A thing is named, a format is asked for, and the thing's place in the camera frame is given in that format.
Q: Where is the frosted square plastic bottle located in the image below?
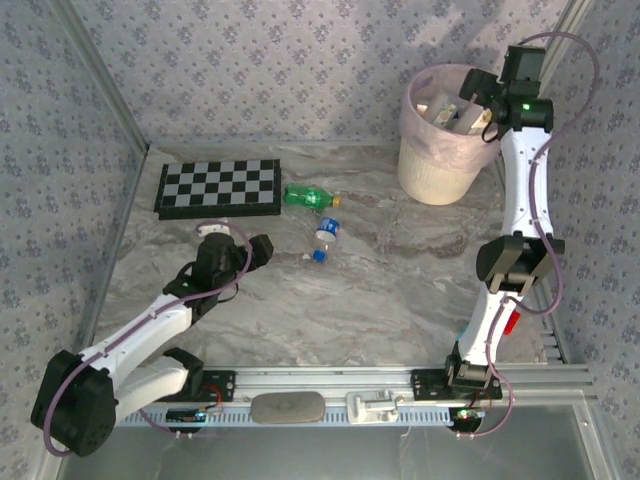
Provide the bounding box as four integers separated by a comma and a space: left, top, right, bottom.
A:
424, 94, 494, 137

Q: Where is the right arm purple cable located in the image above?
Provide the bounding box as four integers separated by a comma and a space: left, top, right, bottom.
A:
457, 31, 600, 441

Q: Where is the right small circuit board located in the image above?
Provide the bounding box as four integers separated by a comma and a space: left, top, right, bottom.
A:
449, 407, 487, 430

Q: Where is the green plastic bottle yellow cap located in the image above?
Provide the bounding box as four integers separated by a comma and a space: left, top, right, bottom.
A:
282, 183, 343, 210

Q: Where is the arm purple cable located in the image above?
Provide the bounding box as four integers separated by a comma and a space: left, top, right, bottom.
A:
42, 221, 251, 457
457, 31, 600, 441

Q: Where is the grey slotted cable duct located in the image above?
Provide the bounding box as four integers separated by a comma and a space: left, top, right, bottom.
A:
117, 405, 484, 427

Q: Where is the small circuit board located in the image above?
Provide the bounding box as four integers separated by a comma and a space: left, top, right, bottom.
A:
165, 407, 209, 425
449, 407, 487, 430

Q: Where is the pink plastic bin liner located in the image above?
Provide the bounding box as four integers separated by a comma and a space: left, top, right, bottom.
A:
398, 63, 506, 174

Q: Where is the right black mount plate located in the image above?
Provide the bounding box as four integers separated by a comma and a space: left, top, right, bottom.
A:
410, 368, 504, 402

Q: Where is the grey oval pad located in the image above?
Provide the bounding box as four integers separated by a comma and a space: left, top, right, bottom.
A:
249, 390, 328, 426

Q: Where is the left black mount plate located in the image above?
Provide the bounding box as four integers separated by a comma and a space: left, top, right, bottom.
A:
147, 368, 238, 405

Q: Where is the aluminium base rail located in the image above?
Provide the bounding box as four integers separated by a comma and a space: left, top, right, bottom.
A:
202, 363, 596, 402

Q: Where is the left small circuit board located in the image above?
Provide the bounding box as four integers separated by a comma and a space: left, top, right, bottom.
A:
165, 407, 209, 425

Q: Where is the white plastic latch bracket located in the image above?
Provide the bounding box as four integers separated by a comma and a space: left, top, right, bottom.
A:
344, 390, 402, 426

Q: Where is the white ribbed waste bin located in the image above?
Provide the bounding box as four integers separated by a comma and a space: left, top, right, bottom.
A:
397, 137, 484, 206

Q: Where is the black mount plate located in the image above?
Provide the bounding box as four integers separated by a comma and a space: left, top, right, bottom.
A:
410, 368, 504, 402
147, 368, 238, 405

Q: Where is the aluminium frame post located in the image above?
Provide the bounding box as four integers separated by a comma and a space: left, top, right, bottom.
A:
499, 0, 596, 149
49, 0, 151, 151

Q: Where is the black white chessboard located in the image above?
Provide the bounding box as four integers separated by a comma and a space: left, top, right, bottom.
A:
152, 159, 283, 221

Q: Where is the crushed clear bottle blue label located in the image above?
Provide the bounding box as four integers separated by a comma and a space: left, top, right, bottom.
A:
310, 215, 343, 265

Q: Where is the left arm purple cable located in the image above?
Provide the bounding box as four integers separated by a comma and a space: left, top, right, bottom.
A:
42, 221, 251, 457

